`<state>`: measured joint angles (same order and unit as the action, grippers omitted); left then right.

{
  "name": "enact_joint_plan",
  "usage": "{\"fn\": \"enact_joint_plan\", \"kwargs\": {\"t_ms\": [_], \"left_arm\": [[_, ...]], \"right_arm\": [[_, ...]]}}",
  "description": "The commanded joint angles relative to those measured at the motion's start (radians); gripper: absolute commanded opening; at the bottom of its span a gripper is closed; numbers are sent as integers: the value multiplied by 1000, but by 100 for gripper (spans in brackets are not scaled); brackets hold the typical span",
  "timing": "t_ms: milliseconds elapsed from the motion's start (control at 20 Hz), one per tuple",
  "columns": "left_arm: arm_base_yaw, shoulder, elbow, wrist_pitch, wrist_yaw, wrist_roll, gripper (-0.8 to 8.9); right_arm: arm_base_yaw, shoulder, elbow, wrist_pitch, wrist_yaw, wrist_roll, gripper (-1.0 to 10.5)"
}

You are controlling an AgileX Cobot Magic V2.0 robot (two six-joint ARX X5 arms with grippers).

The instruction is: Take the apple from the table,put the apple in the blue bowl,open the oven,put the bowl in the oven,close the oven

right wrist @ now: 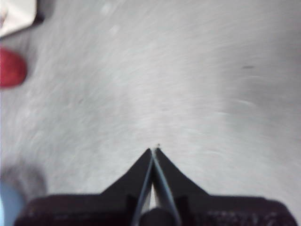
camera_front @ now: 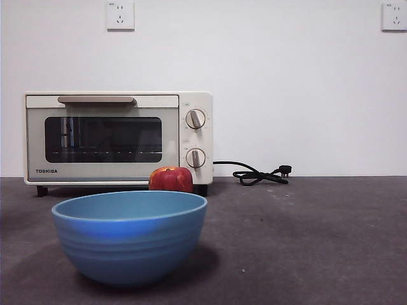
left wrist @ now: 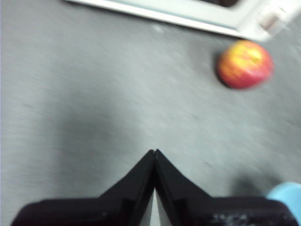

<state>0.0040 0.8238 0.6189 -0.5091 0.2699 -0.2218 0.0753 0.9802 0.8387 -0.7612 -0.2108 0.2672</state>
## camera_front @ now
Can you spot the cream round oven knob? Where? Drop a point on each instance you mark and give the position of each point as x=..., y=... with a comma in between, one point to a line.
x=194, y=158
x=194, y=119

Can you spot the blue ceramic bowl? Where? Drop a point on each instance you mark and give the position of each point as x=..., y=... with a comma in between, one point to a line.
x=127, y=251

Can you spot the white wall socket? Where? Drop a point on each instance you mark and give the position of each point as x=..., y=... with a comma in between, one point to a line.
x=120, y=16
x=395, y=17

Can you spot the cream Toshiba toaster oven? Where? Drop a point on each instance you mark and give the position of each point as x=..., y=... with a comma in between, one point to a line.
x=195, y=178

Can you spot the red apple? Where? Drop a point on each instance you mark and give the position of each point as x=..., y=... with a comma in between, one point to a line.
x=171, y=180

